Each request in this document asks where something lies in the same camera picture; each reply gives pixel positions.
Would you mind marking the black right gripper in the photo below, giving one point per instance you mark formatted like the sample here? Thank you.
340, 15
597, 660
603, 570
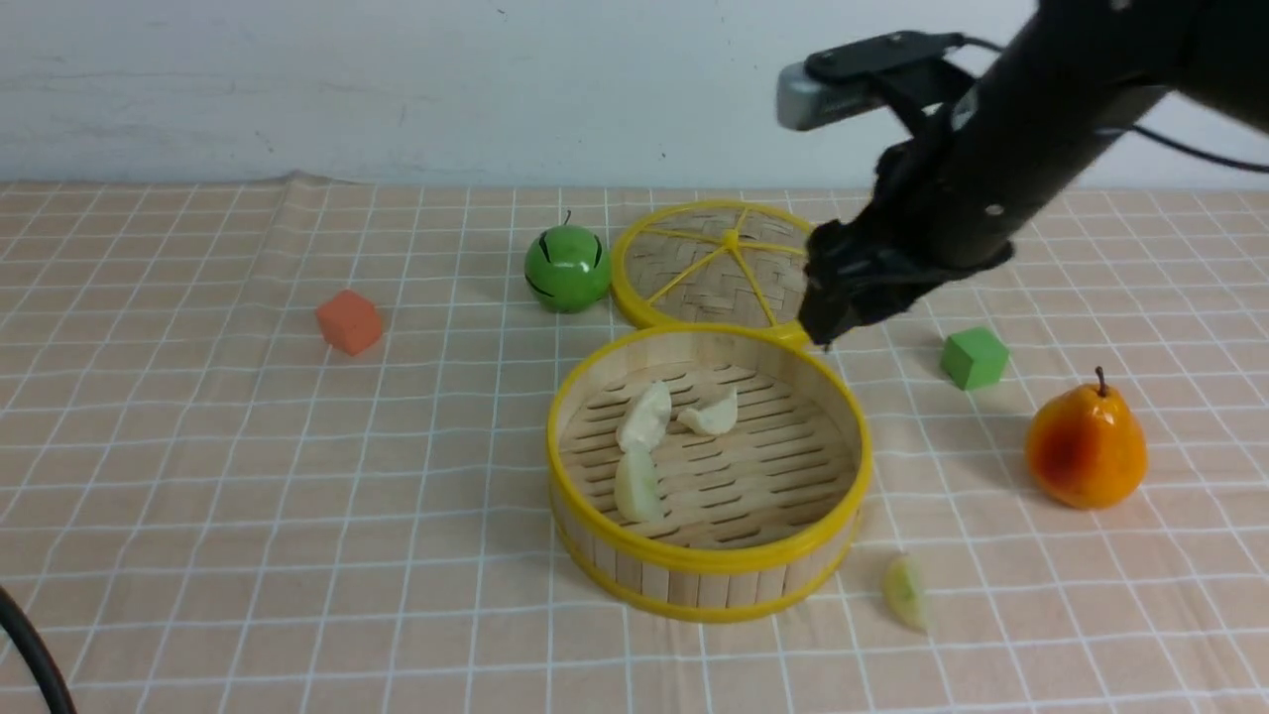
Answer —
927, 222

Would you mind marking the small white dumpling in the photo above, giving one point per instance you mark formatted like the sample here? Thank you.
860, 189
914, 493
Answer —
713, 418

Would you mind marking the pale green dumpling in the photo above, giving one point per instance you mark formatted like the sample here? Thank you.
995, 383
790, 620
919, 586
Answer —
636, 481

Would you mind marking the green tinted dumpling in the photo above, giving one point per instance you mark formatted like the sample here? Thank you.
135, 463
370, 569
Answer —
904, 594

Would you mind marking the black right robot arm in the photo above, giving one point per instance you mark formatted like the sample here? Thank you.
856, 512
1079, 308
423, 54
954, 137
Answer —
1085, 72

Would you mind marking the bamboo steamer lid yellow rim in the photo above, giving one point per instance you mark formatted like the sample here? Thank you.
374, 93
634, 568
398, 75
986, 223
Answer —
722, 261

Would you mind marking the bamboo steamer tray yellow rim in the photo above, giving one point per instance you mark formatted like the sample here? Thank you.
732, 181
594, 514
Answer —
755, 519

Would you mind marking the green cube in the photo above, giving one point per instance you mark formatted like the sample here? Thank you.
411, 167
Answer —
974, 358

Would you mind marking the green toy apple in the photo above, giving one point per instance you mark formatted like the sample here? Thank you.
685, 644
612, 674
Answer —
567, 267

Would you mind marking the orange yellow toy pear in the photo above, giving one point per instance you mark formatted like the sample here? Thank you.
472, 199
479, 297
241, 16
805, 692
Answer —
1085, 448

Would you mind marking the orange cube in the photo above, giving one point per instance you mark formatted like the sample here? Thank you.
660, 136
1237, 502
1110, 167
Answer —
349, 322

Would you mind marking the peach checkered tablecloth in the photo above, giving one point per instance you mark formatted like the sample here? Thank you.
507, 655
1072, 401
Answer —
208, 509

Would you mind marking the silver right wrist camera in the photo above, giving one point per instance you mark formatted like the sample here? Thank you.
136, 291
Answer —
905, 72

